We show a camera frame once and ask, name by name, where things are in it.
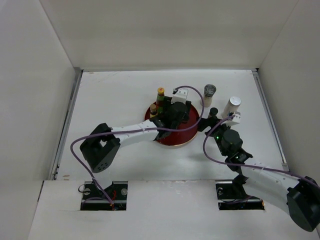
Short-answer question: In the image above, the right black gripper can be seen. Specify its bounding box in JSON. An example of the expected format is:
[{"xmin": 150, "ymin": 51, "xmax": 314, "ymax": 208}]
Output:
[{"xmin": 196, "ymin": 115, "xmax": 233, "ymax": 157}]

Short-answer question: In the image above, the green label sauce bottle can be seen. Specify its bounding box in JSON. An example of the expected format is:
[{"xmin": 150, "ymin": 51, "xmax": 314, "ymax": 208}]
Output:
[{"xmin": 156, "ymin": 87, "xmax": 165, "ymax": 114}]

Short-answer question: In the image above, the small yellow label bottle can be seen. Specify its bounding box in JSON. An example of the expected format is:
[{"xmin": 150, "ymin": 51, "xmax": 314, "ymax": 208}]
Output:
[{"xmin": 149, "ymin": 104, "xmax": 158, "ymax": 118}]

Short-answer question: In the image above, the grey cap salt grinder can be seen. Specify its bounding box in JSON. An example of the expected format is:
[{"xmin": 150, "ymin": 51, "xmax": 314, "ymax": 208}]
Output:
[{"xmin": 203, "ymin": 84, "xmax": 217, "ymax": 108}]

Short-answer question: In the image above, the white blue cylinder shaker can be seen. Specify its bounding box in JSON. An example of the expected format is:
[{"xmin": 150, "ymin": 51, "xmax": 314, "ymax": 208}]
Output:
[{"xmin": 221, "ymin": 96, "xmax": 242, "ymax": 118}]

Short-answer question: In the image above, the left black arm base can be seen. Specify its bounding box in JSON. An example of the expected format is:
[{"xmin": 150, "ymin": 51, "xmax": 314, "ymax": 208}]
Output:
[{"xmin": 80, "ymin": 181, "xmax": 128, "ymax": 211}]

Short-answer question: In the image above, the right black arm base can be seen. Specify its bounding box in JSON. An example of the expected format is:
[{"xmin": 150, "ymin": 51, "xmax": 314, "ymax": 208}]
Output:
[{"xmin": 215, "ymin": 176, "xmax": 265, "ymax": 211}]

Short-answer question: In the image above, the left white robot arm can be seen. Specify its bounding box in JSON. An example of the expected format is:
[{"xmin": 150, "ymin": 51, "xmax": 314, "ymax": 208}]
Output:
[{"xmin": 79, "ymin": 100, "xmax": 191, "ymax": 200}]

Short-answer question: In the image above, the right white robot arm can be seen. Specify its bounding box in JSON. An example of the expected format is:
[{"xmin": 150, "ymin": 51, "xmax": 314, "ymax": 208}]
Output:
[{"xmin": 197, "ymin": 115, "xmax": 320, "ymax": 232}]

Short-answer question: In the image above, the small black cap bottle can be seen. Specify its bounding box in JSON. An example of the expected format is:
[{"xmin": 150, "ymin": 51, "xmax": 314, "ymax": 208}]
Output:
[{"xmin": 208, "ymin": 107, "xmax": 219, "ymax": 118}]

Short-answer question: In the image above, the red round tray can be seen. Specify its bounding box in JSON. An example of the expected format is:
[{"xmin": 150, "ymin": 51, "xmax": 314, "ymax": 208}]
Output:
[{"xmin": 155, "ymin": 104, "xmax": 199, "ymax": 146}]

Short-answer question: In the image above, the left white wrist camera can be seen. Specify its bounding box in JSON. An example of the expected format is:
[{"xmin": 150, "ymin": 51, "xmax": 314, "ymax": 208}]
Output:
[{"xmin": 171, "ymin": 87, "xmax": 189, "ymax": 104}]

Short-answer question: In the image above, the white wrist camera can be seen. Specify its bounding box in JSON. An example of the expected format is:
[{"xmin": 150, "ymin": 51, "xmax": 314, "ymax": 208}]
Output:
[
  {"xmin": 228, "ymin": 111, "xmax": 241, "ymax": 127},
  {"xmin": 171, "ymin": 87, "xmax": 189, "ymax": 104}
]

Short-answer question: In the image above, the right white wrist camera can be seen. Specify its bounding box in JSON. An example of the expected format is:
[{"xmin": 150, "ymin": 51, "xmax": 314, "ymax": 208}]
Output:
[{"xmin": 228, "ymin": 111, "xmax": 241, "ymax": 127}]

